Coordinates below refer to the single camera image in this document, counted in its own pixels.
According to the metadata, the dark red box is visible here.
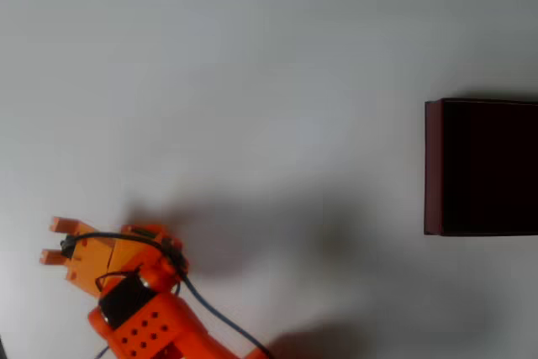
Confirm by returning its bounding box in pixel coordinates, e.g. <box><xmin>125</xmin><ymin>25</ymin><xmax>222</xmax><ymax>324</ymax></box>
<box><xmin>423</xmin><ymin>97</ymin><xmax>538</xmax><ymax>237</ymax></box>

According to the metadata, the black camera cable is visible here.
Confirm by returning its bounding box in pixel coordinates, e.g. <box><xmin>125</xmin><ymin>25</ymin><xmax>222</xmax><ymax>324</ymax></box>
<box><xmin>62</xmin><ymin>230</ymin><xmax>190</xmax><ymax>280</ymax></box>

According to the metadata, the thin dark wire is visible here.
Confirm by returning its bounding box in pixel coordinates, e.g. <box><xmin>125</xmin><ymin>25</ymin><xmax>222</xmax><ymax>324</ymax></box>
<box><xmin>95</xmin><ymin>268</ymin><xmax>144</xmax><ymax>293</ymax></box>

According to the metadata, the small black camera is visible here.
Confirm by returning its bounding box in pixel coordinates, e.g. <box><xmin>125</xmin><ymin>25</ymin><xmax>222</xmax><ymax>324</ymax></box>
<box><xmin>60</xmin><ymin>235</ymin><xmax>80</xmax><ymax>260</ymax></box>

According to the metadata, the blue cable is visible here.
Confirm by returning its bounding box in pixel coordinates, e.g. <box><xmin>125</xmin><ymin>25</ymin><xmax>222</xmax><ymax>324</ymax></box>
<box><xmin>178</xmin><ymin>274</ymin><xmax>272</xmax><ymax>359</ymax></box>

